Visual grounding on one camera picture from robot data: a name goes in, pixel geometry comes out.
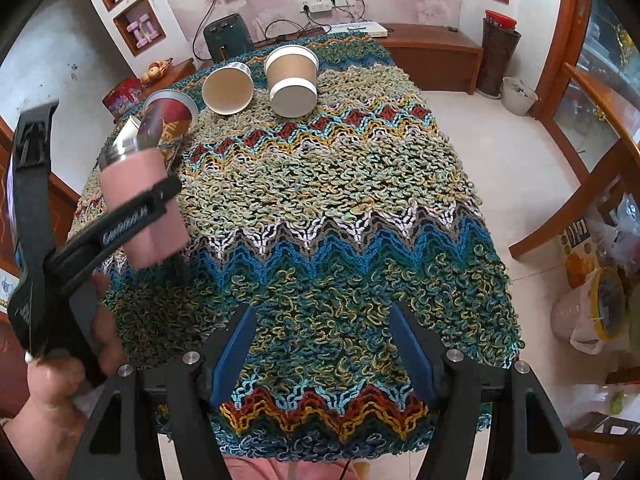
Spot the pink insulated tumbler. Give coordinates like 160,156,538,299
100,134,189,270

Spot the white checkered paper cup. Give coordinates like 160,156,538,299
202,62,254,116

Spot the brown sleeved paper cup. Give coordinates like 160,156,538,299
264,44,319,118

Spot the person's left hand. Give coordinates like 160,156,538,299
0,271,129,480

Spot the yellow printed snack bag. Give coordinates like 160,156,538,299
559,217,600,288

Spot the red gift tin box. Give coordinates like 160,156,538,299
102,77,144,119

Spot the fruit basket with apples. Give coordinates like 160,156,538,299
139,58,172,86

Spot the pink dumbbell pair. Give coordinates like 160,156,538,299
126,13,160,50

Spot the wooden chair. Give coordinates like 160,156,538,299
509,64,639,259

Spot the dark green air fryer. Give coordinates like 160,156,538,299
203,13,254,63

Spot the white plastic bucket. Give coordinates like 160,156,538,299
501,76,538,116

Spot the long wooden TV cabinet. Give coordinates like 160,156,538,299
245,24,482,96

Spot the dark tall bin red lid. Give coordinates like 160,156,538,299
476,10,521,99

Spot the white set-top box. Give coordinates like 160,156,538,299
322,21,388,38

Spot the white bag with yellow ring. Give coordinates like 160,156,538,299
550,266,629,356

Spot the white wall power strip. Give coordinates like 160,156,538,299
298,0,363,13

